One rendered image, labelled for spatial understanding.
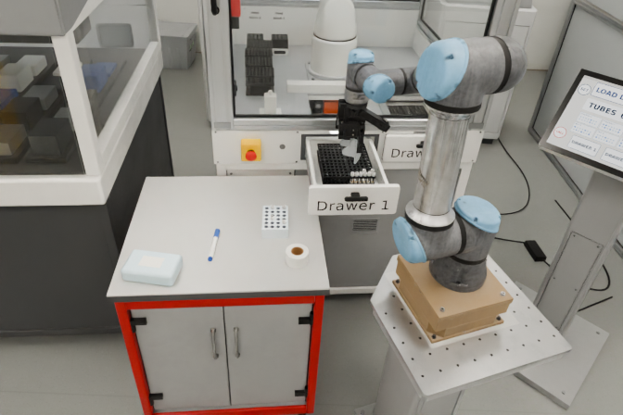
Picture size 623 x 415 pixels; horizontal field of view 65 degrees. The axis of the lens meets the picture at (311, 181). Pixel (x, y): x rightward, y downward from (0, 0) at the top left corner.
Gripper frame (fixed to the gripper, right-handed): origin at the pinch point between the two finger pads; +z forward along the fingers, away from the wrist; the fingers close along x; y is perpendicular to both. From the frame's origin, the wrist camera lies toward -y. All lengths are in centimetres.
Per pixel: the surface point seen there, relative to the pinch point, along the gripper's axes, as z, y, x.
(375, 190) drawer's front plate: 5.8, -5.1, 10.8
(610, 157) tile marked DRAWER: -3, -84, 5
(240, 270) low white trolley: 21, 37, 29
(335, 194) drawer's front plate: 7.4, 7.8, 10.8
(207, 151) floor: 97, 69, -164
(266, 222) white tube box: 18.1, 29.4, 11.0
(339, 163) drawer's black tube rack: 7.5, 3.8, -7.7
